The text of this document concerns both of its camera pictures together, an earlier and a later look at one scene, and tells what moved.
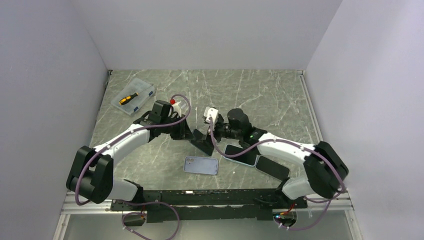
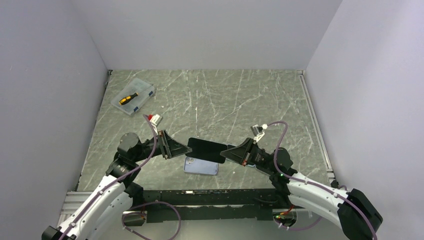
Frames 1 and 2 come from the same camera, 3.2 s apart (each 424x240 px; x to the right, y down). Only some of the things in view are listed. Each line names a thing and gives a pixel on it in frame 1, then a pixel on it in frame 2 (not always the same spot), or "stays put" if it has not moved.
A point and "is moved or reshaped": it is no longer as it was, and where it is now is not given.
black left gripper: x=184 y=132 to x=172 y=148
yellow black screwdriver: x=124 y=100 stays put
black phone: x=205 y=145 is moved or reshaped
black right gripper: x=215 y=132 to x=240 y=154
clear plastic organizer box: x=135 y=103 stays put
